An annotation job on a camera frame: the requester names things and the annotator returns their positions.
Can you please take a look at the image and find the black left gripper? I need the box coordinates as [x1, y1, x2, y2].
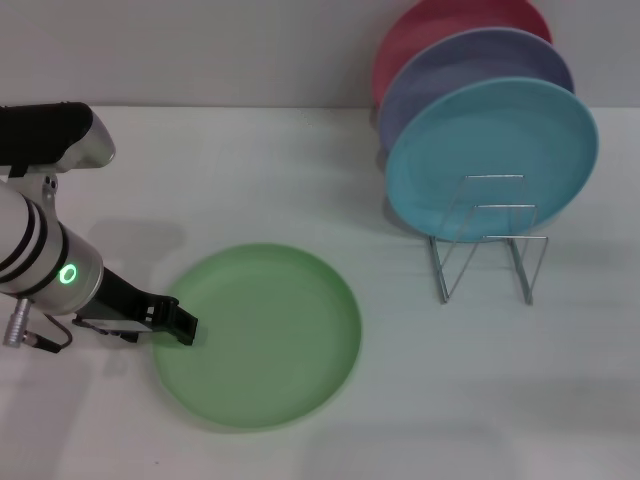
[72, 267, 199, 348]

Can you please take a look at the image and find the teal round plate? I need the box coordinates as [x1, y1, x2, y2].
[384, 77, 600, 245]

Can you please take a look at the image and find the purple round plate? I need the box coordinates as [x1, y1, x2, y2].
[378, 28, 575, 151]

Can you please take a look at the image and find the green round plate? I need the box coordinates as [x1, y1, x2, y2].
[149, 242, 363, 431]

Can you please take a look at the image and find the red round plate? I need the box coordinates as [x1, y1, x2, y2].
[373, 0, 554, 109]

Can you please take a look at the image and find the left wrist camera housing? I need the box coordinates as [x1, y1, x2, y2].
[0, 102, 117, 179]

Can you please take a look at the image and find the silver wire plate rack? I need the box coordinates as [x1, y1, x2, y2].
[428, 173, 550, 306]

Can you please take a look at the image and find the left wrist connector cable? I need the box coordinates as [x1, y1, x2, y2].
[3, 298, 74, 352]

